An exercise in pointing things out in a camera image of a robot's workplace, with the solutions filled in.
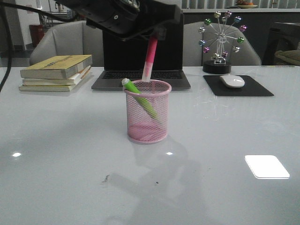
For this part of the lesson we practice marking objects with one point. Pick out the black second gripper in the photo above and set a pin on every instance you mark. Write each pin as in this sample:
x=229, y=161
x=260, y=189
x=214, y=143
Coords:
x=127, y=19

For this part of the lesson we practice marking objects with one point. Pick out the pink highlighter pen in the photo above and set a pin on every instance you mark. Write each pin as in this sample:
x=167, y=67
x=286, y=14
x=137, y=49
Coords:
x=151, y=50

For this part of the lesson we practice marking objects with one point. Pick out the green highlighter pen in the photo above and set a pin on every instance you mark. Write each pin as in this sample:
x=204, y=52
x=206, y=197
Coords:
x=143, y=102

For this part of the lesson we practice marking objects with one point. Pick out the pink mesh pen holder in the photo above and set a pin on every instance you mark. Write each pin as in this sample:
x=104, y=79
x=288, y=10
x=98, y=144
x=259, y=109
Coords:
x=141, y=128

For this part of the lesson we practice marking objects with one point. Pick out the right grey armchair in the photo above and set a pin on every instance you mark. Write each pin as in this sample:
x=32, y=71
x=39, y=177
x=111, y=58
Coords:
x=193, y=55

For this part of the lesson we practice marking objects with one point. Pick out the grey armchair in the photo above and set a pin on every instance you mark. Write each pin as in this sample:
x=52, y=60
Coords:
x=193, y=55
x=72, y=38

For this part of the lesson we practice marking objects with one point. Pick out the dark grey laptop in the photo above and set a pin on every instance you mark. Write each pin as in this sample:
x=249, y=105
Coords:
x=126, y=59

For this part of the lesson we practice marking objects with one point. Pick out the ferris wheel desk ornament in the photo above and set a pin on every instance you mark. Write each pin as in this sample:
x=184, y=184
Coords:
x=218, y=63

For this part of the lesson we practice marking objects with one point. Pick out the fruit bowl on counter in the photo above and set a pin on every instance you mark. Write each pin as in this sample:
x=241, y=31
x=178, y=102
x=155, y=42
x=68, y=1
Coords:
x=245, y=4

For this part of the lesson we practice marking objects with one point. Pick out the left grey armchair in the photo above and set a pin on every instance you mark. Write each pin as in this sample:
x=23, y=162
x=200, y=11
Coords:
x=72, y=38

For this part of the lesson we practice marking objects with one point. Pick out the white computer mouse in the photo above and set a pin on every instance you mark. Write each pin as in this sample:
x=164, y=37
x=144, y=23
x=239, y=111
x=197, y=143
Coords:
x=232, y=81

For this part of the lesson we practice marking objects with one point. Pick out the middle cream book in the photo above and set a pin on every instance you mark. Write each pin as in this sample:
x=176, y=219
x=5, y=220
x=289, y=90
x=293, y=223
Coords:
x=73, y=80

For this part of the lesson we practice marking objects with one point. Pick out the cream book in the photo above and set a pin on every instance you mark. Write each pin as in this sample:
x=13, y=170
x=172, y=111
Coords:
x=73, y=80
x=53, y=88

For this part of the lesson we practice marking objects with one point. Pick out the black mouse pad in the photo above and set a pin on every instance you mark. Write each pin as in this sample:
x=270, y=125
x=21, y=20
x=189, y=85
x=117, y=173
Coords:
x=251, y=88

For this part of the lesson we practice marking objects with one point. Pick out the top yellow book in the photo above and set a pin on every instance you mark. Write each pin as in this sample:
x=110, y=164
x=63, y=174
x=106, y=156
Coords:
x=57, y=67

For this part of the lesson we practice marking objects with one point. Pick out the red trash bin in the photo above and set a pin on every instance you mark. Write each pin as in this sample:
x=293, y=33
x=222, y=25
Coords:
x=36, y=33

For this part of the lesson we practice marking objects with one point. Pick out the olive cushion at right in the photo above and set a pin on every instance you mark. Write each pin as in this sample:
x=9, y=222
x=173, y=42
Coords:
x=291, y=57

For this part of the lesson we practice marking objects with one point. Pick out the bottom cream book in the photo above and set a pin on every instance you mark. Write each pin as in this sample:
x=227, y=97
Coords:
x=53, y=88

